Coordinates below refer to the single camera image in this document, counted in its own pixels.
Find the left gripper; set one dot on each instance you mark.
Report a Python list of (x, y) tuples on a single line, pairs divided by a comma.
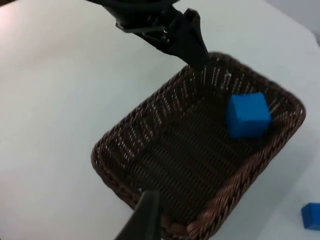
[(135, 15)]

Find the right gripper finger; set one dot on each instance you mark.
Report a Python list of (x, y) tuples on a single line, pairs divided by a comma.
[(146, 220)]

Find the dark brown wicker basket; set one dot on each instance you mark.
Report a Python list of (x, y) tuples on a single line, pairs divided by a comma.
[(190, 160)]

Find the large blue cube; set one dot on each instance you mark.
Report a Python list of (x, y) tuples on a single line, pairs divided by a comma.
[(247, 116)]

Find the small blue cube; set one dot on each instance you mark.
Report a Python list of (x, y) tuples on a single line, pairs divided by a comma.
[(311, 216)]

